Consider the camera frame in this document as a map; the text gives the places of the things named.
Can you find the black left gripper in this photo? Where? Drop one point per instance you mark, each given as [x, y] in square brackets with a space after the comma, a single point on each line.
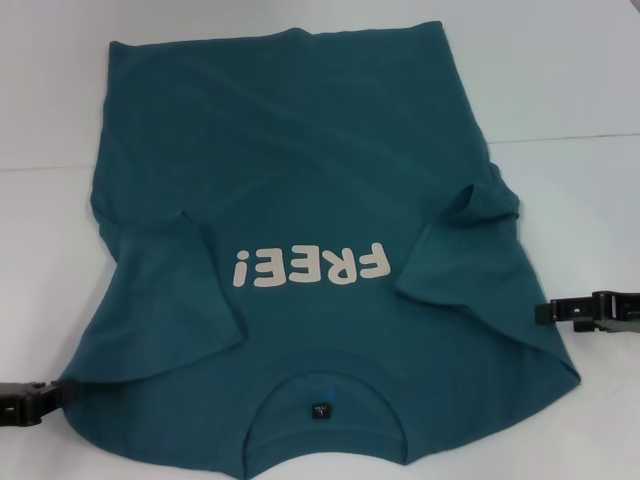
[10, 405]

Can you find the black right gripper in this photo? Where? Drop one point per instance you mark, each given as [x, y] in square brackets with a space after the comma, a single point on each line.
[617, 310]

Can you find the teal blue FREE t-shirt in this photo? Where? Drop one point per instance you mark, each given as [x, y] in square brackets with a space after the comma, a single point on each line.
[300, 150]

